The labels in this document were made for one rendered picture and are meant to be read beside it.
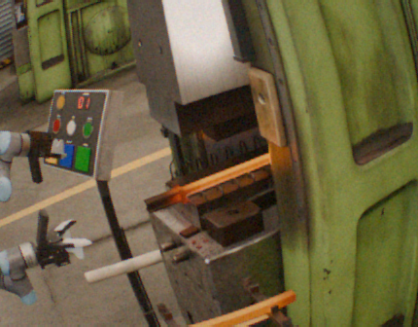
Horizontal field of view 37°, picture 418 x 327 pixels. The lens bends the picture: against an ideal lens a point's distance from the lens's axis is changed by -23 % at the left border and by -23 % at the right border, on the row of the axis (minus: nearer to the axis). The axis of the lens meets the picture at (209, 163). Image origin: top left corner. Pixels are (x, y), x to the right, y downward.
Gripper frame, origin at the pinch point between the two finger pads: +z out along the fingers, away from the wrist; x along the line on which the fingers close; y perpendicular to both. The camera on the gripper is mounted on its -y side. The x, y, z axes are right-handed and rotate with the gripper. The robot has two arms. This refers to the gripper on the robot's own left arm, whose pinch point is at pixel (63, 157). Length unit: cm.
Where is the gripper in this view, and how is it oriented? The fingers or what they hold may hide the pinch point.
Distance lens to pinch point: 231.2
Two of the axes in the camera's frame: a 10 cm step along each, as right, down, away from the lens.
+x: -7.7, -1.3, 6.3
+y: 1.5, -9.9, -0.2
